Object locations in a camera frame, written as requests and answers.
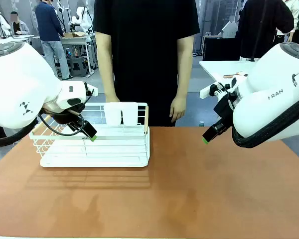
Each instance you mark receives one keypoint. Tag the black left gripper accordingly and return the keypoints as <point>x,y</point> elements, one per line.
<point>72,117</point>

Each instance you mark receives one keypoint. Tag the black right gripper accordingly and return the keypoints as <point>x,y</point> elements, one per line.
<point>225,109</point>

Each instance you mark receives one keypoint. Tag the person's left forearm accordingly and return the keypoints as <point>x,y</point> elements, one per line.
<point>185,67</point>

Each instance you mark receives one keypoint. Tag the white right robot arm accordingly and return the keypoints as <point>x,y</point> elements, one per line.
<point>271,94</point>

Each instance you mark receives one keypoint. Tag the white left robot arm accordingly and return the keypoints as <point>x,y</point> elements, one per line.
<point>20,82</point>

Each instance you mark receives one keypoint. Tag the person's right forearm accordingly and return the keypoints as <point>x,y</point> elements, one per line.
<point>105,64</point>

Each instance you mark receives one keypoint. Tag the person's right hand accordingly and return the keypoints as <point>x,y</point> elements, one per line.
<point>112,98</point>

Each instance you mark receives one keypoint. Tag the person's left hand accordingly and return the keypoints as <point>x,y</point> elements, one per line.
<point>178,108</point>

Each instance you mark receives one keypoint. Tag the small green bottle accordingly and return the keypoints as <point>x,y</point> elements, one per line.
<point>201,124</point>

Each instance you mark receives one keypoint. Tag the white plastic cup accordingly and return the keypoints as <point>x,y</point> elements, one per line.
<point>130,113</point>
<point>112,113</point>

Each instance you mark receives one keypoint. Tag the grey plastic step stool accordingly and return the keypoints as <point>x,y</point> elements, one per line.
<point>77,66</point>

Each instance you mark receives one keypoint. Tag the white side table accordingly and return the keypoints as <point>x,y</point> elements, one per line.
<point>226,66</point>

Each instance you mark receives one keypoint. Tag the black panel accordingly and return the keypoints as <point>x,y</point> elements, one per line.
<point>220,48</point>

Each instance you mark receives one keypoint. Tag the white workshop desk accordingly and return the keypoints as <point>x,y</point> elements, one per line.
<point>76,39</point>

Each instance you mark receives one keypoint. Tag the open cardboard box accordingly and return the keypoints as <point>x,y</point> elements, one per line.
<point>73,35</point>

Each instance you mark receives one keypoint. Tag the person in black t-shirt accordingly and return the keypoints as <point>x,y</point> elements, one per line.
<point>144,49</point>

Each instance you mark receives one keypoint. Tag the white angular machine part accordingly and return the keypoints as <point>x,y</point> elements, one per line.
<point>228,28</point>

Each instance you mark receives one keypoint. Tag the man in navy shirt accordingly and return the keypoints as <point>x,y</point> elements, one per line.
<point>48,27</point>

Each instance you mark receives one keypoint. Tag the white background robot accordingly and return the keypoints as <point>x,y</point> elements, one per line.
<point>82,18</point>

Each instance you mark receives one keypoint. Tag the bystander in black clothes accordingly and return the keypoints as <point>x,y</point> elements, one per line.
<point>261,27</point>

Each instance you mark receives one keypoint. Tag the white narrow desk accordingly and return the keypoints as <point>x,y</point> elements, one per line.
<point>17,36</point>

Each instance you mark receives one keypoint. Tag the seated person in grey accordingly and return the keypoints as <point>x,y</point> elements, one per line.
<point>18,26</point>

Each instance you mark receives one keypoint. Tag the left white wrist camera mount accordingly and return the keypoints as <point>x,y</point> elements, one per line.
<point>92,90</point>

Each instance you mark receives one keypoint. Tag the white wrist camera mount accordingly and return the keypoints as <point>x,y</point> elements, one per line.
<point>205,91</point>
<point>92,90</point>

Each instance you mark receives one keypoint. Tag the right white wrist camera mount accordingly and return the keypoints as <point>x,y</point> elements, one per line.
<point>205,91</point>

